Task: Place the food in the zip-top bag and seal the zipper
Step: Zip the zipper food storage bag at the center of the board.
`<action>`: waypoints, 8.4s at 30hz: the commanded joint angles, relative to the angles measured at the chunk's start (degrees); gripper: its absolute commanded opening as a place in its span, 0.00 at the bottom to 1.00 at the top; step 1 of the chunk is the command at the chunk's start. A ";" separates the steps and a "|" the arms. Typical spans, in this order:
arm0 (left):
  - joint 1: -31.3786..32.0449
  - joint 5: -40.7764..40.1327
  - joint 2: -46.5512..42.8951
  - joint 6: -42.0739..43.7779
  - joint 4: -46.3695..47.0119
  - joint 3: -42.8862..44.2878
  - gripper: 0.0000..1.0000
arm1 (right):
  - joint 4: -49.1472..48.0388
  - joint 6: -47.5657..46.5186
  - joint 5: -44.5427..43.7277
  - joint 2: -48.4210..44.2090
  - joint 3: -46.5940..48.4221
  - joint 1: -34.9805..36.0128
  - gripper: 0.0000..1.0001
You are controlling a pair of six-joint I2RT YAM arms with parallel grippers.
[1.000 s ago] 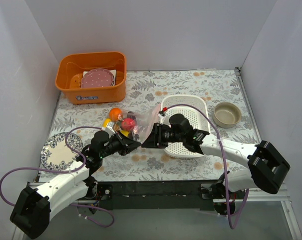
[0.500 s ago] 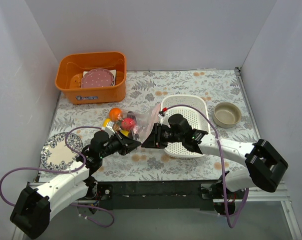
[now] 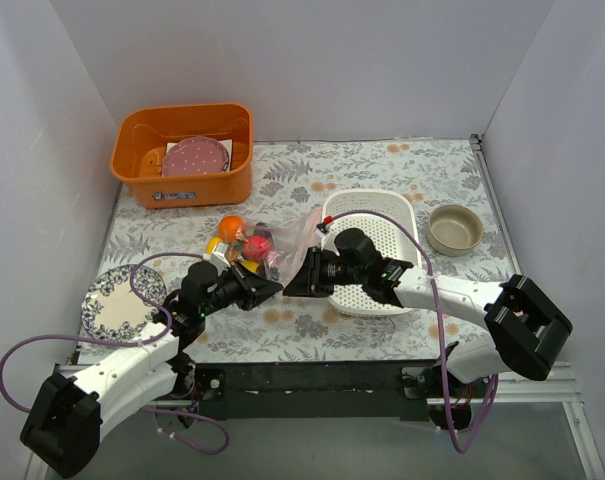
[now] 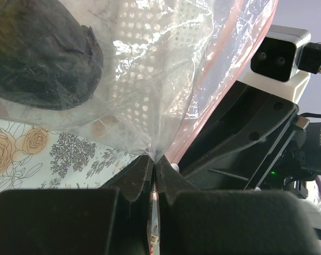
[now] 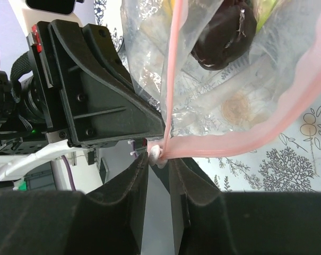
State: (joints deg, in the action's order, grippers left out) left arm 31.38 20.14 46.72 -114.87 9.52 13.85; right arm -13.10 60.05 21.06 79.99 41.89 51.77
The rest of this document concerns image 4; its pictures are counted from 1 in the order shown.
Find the clear zip top bag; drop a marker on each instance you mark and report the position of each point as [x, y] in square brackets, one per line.
[238, 27]

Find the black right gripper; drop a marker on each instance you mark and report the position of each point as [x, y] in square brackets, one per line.
[242, 139]

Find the white perforated plastic basket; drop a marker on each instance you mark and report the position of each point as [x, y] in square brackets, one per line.
[158, 47]

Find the dark brown chocolate cube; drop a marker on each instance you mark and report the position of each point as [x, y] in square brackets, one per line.
[47, 59]

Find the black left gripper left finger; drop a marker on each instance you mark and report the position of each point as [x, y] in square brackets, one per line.
[112, 219]

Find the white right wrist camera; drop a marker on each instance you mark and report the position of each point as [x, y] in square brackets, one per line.
[284, 63]

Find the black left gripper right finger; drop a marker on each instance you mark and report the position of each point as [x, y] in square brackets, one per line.
[193, 221]

